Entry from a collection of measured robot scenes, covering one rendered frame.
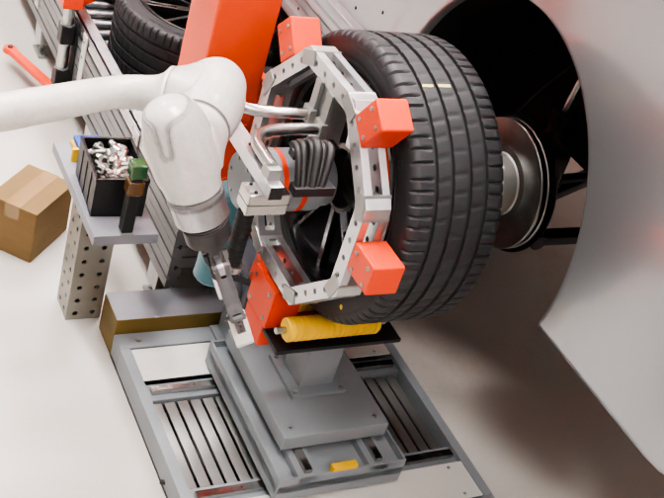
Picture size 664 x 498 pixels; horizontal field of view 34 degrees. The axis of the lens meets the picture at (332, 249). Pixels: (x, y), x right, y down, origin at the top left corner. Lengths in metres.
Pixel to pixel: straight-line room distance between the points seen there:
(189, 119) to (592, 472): 2.06
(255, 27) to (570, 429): 1.59
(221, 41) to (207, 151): 1.03
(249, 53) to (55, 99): 0.99
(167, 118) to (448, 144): 0.79
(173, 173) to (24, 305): 1.65
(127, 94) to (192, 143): 0.22
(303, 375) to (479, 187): 0.79
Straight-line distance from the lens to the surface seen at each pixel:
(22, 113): 1.73
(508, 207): 2.61
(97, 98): 1.75
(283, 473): 2.69
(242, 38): 2.62
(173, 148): 1.58
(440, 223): 2.19
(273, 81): 2.49
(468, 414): 3.28
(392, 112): 2.11
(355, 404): 2.81
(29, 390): 2.95
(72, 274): 3.07
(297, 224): 2.62
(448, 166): 2.19
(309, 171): 2.12
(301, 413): 2.73
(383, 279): 2.15
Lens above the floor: 2.07
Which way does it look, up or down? 34 degrees down
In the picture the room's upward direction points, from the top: 19 degrees clockwise
